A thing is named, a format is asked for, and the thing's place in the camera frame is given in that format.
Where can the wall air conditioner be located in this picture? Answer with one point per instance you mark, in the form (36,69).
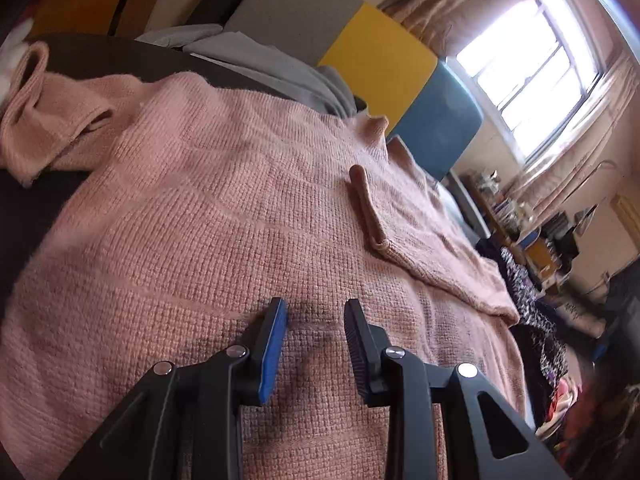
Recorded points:
(629,217)

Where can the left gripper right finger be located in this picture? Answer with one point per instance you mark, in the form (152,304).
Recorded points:
(485,438)

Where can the black monitor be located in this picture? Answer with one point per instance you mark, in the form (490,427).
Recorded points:
(560,233)

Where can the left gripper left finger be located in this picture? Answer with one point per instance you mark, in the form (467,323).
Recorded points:
(192,410)

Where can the red and white clothes pile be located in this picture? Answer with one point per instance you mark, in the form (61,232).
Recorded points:
(12,51)

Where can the leopard print garment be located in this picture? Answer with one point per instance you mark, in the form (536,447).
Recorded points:
(543,353)

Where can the grey sweatshirt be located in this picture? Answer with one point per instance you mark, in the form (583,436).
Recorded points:
(321,88)

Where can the wooden cluttered desk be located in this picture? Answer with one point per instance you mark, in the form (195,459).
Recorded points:
(511,225)

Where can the pink knit sweater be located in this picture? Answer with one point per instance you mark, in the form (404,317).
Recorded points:
(201,205)

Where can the grey yellow blue sofa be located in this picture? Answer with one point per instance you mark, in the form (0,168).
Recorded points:
(425,103)

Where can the pink patterned curtain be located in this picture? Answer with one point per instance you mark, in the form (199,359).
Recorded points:
(447,26)

